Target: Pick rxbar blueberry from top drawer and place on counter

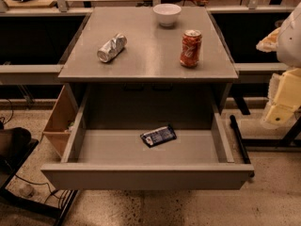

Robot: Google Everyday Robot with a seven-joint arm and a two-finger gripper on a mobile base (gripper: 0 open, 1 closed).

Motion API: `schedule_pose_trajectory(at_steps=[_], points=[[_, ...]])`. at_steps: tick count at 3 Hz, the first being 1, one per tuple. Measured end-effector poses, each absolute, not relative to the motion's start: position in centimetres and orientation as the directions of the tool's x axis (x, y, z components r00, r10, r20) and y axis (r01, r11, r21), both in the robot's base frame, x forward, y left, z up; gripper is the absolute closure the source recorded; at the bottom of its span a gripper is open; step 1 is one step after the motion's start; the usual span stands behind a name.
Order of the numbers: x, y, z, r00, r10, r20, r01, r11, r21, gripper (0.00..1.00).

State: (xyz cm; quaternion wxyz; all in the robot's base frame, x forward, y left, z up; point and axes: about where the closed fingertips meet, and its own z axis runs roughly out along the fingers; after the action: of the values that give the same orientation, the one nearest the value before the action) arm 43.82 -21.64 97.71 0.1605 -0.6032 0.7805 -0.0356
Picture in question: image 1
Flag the white bowl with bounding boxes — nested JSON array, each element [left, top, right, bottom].
[[153, 4, 182, 27]]

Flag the red cola can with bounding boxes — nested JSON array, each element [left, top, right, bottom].
[[180, 29, 202, 68]]

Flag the crushed silver can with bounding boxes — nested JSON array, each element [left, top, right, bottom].
[[97, 33, 127, 63]]

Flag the dark bag on floor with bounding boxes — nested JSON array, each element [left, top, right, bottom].
[[0, 127, 31, 174]]

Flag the grey open top drawer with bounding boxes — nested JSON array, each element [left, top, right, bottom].
[[41, 84, 254, 190]]

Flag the blue rxbar snack bar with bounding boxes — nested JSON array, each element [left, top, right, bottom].
[[140, 125, 177, 148]]

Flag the grey cabinet counter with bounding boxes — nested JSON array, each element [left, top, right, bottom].
[[59, 7, 237, 107]]

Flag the black bar right of drawer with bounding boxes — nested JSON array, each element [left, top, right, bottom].
[[230, 115, 251, 164]]

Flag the black cables on floor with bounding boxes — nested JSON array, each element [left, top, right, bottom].
[[0, 97, 71, 210]]

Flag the black floor stand frame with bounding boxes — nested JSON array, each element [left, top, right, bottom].
[[0, 138, 79, 226]]

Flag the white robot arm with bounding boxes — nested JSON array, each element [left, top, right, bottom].
[[256, 3, 301, 129]]

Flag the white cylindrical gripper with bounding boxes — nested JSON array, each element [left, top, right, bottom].
[[261, 69, 301, 129]]

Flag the brown cardboard box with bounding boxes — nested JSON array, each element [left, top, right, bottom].
[[43, 85, 78, 157]]

